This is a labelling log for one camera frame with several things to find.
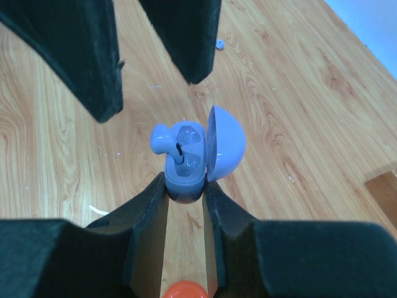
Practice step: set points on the wooden compartment tray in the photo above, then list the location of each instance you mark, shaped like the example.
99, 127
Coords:
383, 190

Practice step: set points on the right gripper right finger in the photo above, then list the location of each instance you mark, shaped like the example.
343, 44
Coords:
248, 257

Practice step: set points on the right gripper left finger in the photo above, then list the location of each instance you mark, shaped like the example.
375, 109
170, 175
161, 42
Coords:
117, 255

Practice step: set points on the lilac earbud case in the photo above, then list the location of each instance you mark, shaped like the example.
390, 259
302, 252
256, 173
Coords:
210, 153

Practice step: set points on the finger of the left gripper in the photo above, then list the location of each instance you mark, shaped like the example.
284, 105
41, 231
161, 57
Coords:
188, 30
78, 40

